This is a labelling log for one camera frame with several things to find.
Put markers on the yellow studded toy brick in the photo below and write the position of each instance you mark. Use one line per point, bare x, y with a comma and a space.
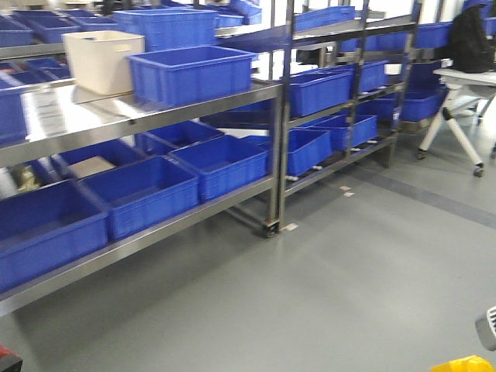
472, 363

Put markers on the red cube block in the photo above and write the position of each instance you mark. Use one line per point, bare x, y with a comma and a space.
9, 361

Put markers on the blue target bin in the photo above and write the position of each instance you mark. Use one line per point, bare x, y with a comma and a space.
178, 77

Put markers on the cream plastic bin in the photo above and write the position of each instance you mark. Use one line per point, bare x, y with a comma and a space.
98, 60

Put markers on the stainless steel shelf rack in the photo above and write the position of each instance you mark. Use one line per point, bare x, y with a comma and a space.
62, 117

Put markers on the large blue crate behind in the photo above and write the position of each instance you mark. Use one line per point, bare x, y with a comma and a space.
165, 29

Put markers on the white workbench on wheels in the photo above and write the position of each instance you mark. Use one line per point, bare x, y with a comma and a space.
465, 90

